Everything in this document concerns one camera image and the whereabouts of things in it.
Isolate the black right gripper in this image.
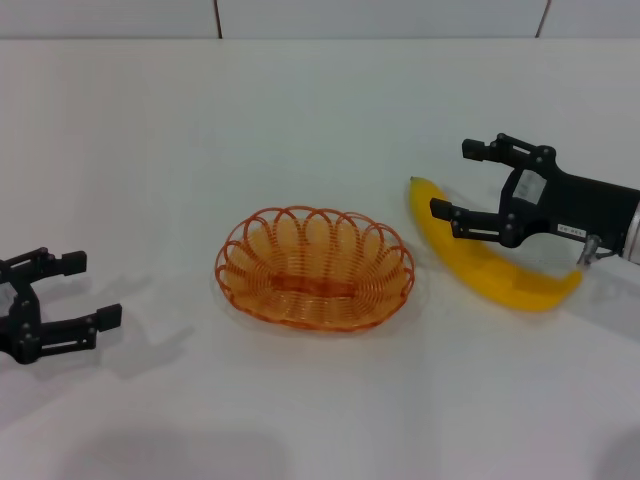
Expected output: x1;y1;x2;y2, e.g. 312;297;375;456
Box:
429;132;640;252

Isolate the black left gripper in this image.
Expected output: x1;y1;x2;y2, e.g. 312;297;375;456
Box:
0;246;124;366

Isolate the yellow banana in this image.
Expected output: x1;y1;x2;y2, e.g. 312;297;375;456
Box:
408;175;584;314

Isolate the orange plastic wire basket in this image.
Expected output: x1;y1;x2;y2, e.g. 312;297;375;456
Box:
214;203;416;332

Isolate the right arm connector cable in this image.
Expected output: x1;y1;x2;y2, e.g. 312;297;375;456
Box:
577;234;621;267

